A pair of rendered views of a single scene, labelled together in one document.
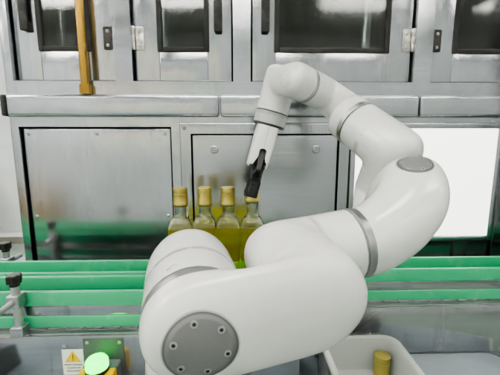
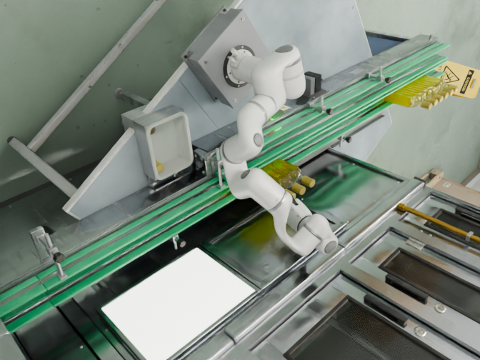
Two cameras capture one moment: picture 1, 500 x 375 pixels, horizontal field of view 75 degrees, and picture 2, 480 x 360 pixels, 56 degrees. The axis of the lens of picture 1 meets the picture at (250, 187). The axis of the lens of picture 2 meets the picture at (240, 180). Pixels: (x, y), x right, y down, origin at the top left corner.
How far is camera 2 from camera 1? 1.31 m
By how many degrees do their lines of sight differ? 51
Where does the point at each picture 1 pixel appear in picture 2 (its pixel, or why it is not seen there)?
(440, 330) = (122, 208)
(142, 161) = (341, 206)
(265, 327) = (276, 56)
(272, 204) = (258, 230)
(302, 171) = (261, 252)
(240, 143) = not seen: hidden behind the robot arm
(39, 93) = (416, 194)
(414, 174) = (257, 131)
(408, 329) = (141, 199)
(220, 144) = not seen: hidden behind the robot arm
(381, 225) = (256, 109)
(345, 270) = (268, 72)
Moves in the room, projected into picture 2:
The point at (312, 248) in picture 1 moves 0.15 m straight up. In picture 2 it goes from (278, 76) to (317, 87)
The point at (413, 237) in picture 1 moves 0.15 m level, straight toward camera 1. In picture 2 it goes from (245, 111) to (261, 60)
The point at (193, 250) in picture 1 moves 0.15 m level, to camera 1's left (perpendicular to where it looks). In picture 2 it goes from (298, 73) to (328, 61)
